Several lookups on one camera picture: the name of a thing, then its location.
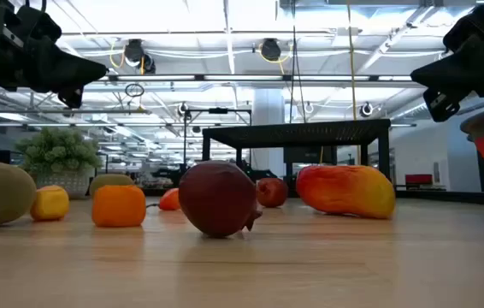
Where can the orange persimmon fruit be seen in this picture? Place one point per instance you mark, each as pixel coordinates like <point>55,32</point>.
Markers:
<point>118,205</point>

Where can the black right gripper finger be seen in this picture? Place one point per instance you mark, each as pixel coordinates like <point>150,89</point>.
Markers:
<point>451,79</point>
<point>451,62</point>

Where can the green plant in white pot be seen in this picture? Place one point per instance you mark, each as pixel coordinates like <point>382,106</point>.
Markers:
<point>58,149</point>

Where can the small red apple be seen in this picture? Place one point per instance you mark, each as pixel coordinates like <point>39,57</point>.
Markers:
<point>273,192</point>

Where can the black perforated metal stand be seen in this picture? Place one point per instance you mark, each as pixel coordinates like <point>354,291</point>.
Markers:
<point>293,132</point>

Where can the dark red pomegranate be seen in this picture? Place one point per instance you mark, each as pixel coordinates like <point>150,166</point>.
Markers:
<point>216,199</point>

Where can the black aluminium table frame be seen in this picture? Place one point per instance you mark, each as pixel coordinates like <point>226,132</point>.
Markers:
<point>438,197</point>

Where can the red box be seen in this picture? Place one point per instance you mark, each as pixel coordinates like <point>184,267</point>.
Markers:
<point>418,179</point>

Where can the small black ceiling reel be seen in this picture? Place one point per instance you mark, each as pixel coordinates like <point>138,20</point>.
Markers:
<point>182,109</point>
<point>366,109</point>

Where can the red yellow mango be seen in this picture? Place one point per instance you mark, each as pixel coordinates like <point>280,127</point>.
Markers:
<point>344,192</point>

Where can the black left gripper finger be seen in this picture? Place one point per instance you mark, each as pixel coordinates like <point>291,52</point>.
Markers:
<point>66,57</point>
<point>66,77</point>

